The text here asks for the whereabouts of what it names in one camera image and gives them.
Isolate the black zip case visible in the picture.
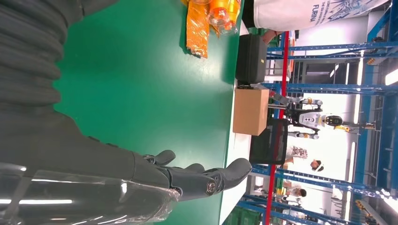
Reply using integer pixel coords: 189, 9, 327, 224
235, 34, 268, 85

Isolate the yellow plastic film sheet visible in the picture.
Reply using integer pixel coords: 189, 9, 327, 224
181, 0, 220, 59

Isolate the blue shelf rack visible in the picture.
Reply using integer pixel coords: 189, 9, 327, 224
236, 0, 398, 225

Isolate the brown cardboard box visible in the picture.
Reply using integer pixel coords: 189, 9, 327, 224
232, 88, 270, 136

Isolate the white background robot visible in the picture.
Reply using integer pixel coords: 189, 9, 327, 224
285, 97, 352, 140

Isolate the black storage case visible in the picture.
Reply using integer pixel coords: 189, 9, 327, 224
249, 119, 289, 165

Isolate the green topped table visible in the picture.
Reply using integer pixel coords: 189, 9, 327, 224
53, 0, 245, 225

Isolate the white table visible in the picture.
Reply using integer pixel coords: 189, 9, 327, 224
219, 22, 253, 225

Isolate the background person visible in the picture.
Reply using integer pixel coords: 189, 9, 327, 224
275, 180, 307, 207
284, 146, 325, 173

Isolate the green storage crate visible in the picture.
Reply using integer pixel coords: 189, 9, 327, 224
222, 206, 262, 225

